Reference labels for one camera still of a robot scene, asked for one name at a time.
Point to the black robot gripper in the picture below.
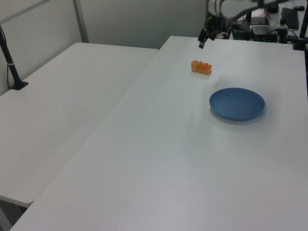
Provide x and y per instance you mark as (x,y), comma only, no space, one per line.
(213,24)

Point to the orange braided bread loaf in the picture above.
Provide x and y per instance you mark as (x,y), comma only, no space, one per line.
(201,67)

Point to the black electronics box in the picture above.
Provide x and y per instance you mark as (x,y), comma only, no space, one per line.
(263,32)

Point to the blue round plate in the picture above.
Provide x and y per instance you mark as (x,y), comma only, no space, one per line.
(237,103)

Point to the black laptop computer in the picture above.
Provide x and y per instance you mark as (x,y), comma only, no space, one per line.
(290,17)

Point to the black computer mouse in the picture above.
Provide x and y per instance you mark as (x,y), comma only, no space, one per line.
(299,7)

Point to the small black tripod mount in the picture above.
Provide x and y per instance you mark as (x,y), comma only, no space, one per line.
(283,30)

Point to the black camera stand with clamp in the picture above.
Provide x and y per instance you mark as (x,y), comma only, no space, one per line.
(301,33)

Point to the black camera pole with base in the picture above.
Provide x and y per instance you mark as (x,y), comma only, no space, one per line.
(10,65)

